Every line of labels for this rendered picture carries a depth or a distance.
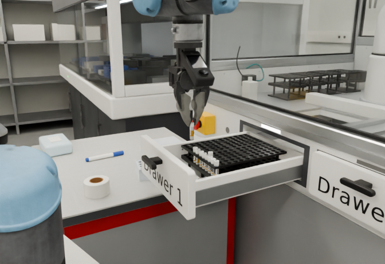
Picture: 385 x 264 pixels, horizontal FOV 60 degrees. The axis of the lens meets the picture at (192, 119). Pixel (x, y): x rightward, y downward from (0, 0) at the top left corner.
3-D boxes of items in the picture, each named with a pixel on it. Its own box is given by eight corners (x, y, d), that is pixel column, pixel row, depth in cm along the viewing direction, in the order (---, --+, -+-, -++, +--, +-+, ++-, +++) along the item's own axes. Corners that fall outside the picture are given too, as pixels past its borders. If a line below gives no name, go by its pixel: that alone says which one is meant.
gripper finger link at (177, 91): (189, 107, 86) (191, 74, 84) (192, 109, 85) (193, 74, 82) (172, 109, 84) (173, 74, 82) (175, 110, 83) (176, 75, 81)
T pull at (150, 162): (152, 170, 75) (152, 165, 75) (141, 160, 82) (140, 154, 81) (167, 168, 77) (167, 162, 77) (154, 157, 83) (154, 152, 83)
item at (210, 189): (192, 209, 72) (192, 183, 70) (149, 167, 94) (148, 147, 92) (323, 173, 90) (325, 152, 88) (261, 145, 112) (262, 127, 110)
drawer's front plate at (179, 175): (188, 221, 70) (188, 173, 67) (141, 171, 95) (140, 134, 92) (195, 219, 71) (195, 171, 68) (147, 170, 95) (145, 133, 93)
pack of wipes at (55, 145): (73, 153, 125) (72, 142, 124) (46, 158, 120) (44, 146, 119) (64, 142, 137) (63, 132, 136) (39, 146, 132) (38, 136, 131)
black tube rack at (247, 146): (213, 192, 79) (214, 166, 77) (181, 166, 94) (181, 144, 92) (285, 173, 89) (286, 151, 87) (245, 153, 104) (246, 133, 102)
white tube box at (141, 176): (139, 181, 102) (138, 169, 101) (135, 170, 110) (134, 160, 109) (178, 176, 106) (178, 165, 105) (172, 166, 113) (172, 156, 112)
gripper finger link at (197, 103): (196, 119, 93) (195, 86, 90) (206, 125, 87) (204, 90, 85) (186, 121, 91) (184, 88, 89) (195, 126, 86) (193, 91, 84)
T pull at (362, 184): (372, 198, 63) (372, 192, 63) (338, 182, 69) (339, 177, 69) (383, 194, 65) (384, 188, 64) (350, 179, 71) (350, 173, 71)
